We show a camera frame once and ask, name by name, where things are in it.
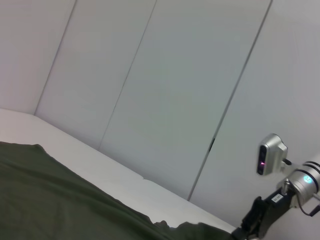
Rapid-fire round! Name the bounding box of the right arm cable with plug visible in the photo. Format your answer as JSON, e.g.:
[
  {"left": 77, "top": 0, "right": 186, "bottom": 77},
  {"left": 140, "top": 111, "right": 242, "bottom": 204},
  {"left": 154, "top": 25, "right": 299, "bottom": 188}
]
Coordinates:
[{"left": 297, "top": 193, "right": 320, "bottom": 217}]

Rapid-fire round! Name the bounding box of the dark green FREE T-shirt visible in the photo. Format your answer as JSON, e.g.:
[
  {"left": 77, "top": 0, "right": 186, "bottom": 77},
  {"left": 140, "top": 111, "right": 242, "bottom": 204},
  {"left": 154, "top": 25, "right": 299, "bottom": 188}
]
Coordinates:
[{"left": 0, "top": 141, "right": 240, "bottom": 240}]

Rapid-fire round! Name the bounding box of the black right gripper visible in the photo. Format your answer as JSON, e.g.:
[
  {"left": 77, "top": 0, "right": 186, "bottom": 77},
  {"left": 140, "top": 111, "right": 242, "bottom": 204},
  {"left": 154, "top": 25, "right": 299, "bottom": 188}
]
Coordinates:
[{"left": 230, "top": 190, "right": 291, "bottom": 240}]

